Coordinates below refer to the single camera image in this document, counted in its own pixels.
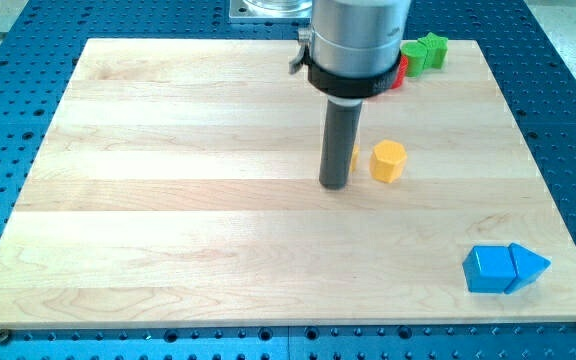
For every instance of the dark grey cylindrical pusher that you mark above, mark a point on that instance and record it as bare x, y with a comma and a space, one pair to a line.
341, 124

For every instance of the yellow hexagon block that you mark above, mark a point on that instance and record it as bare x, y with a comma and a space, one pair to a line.
387, 161

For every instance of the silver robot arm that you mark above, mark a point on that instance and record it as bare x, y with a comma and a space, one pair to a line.
352, 52

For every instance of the yellow heart block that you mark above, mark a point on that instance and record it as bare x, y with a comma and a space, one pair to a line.
354, 158

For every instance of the red block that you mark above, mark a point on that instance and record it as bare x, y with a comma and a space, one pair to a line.
401, 72

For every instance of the green cylinder block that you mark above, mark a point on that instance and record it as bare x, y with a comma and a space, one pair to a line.
415, 53

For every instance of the green star block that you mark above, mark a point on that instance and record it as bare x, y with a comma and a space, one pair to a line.
436, 47

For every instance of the wooden board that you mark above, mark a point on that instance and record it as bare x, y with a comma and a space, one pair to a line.
177, 186

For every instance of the blue cube block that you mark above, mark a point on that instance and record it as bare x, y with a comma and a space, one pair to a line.
488, 269

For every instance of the blue triangle block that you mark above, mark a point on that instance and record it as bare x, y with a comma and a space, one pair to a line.
528, 267

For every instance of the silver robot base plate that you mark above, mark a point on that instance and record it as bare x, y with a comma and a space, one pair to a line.
261, 11

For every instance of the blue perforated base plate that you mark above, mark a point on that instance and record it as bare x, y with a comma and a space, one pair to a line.
40, 52

